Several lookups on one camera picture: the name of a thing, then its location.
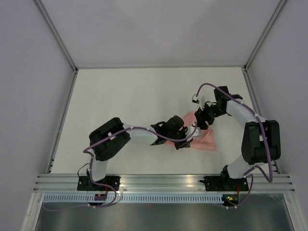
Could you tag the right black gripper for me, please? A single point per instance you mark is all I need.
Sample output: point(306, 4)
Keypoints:
point(201, 117)

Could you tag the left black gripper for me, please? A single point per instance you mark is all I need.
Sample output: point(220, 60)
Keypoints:
point(184, 144)

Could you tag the pink satin napkin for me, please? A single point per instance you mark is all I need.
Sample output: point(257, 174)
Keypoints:
point(205, 142)

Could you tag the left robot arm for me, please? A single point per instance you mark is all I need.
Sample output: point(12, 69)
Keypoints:
point(107, 140)

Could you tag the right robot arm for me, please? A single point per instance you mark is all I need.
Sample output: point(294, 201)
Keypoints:
point(261, 143)

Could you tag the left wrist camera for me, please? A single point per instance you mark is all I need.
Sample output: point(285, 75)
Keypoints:
point(193, 132)

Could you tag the back aluminium frame bar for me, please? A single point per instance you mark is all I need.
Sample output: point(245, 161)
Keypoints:
point(162, 66)

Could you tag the right side frame rail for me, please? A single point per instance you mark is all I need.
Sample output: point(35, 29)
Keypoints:
point(252, 94)

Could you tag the frame rail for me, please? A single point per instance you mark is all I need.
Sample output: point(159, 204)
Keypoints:
point(252, 94)
point(60, 125)

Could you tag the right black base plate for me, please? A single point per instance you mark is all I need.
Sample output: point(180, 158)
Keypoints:
point(218, 184)

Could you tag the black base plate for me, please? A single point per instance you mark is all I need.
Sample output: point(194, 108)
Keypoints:
point(218, 184)
point(105, 185)

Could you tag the front aluminium rail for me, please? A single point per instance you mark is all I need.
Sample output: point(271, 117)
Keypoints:
point(154, 183)

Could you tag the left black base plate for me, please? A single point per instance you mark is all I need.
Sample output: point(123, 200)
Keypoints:
point(105, 185)

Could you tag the left side frame rail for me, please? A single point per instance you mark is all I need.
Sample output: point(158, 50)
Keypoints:
point(60, 125)

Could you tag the right aluminium frame post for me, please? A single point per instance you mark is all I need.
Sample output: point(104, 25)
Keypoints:
point(273, 18)

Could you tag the aluminium frame post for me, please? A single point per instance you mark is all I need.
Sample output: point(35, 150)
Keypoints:
point(55, 34)
point(273, 18)

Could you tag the white slotted cable duct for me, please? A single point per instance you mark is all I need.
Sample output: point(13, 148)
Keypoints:
point(135, 198)

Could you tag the left aluminium frame post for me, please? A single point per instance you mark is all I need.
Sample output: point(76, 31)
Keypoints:
point(55, 34)

